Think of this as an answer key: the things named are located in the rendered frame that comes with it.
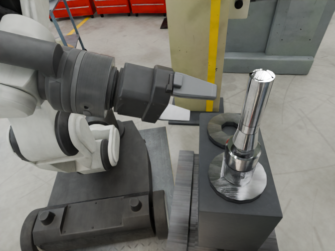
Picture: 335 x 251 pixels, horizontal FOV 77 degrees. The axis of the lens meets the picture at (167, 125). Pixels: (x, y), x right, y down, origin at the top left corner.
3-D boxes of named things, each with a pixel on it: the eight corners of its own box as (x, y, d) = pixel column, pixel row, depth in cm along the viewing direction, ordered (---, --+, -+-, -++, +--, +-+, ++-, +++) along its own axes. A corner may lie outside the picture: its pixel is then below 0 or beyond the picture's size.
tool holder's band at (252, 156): (231, 133, 32) (232, 129, 31) (264, 144, 30) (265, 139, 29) (220, 156, 29) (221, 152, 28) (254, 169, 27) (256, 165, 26)
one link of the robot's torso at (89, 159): (79, 147, 104) (5, 109, 59) (119, 141, 104) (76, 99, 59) (79, 180, 99) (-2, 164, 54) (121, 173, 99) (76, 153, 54)
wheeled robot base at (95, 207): (75, 144, 136) (49, 104, 113) (154, 132, 137) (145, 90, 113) (45, 256, 91) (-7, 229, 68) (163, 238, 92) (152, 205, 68)
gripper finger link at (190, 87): (214, 104, 28) (169, 95, 27) (215, 83, 29) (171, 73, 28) (219, 100, 27) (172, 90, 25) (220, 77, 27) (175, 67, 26)
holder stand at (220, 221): (197, 247, 45) (197, 207, 30) (198, 161, 60) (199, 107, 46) (256, 253, 43) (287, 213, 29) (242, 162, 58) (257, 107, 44)
